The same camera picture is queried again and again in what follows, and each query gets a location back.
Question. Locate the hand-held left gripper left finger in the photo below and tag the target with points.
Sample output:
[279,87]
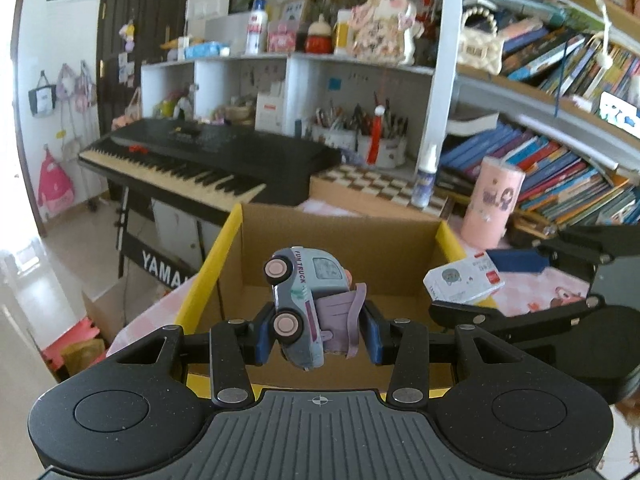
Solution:
[263,344]

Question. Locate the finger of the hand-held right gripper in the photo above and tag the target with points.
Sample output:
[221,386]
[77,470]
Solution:
[475,316]
[520,261]

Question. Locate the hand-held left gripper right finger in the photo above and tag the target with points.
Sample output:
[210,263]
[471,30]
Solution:
[375,341]

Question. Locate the small white product box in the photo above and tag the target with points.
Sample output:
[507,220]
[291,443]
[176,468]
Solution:
[465,277]

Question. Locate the pale blue toy truck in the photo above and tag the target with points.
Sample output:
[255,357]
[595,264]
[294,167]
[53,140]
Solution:
[300,300]

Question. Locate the yellow cardboard box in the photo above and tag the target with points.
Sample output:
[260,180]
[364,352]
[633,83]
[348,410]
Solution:
[340,245]

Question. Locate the pink cartoon tumbler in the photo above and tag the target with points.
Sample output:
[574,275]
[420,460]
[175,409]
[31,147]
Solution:
[492,210]

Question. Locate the row of blue books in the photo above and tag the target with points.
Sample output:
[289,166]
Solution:
[560,180]

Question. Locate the white spray bottle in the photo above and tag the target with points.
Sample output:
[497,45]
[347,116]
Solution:
[424,185]

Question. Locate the black keyboard stand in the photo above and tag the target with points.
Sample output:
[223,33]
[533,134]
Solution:
[160,265]

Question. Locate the thick white-paged book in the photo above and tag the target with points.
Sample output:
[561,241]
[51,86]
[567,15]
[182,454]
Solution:
[472,122]

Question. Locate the wooden chessboard box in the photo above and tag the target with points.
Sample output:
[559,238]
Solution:
[370,185]

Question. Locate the brown cardboard carton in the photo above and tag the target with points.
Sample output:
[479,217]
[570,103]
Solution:
[105,310]

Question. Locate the white pen holder with pens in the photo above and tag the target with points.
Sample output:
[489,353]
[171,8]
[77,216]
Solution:
[392,152]
[332,137]

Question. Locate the red tassel ornament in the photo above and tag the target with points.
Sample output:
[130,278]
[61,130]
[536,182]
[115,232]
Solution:
[376,135]

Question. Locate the black electronic keyboard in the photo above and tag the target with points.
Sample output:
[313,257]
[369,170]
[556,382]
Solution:
[200,160]

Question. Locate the row of mixed books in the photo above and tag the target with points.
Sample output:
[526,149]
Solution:
[565,55]

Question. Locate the white quilted pearl handbag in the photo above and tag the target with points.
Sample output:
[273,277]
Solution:
[480,52]

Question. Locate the white bookshelf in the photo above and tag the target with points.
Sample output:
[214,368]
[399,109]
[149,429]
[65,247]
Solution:
[447,60]

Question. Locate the white box red label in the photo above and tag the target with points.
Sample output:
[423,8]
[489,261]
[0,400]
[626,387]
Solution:
[270,112]

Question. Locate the pink backpack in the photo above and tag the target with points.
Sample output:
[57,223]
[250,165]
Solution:
[55,185]

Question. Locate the white cubby shelf unit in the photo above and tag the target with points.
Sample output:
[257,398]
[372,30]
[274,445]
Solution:
[220,80]

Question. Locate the floral cow figurine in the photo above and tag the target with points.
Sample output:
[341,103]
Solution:
[382,30]

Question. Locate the yellow bottle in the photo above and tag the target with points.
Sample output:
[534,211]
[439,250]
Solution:
[342,35]

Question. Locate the blue tissue pack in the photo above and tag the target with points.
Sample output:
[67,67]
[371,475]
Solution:
[207,51]

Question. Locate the small pink box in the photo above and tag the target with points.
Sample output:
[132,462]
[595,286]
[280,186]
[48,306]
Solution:
[281,39]

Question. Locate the hanging pink bags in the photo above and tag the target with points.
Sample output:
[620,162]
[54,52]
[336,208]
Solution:
[77,87]

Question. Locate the white bottle red label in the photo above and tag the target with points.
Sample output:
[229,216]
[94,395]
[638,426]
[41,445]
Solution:
[256,27]

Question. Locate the dark tote bag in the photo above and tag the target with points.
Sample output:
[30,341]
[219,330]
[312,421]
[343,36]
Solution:
[41,97]

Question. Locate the plush door charm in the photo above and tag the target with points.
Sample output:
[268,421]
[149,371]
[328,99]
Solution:
[128,35]

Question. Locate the black door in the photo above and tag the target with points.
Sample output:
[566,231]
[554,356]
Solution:
[145,10]

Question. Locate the black picture frame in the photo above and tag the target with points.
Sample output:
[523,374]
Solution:
[244,0]

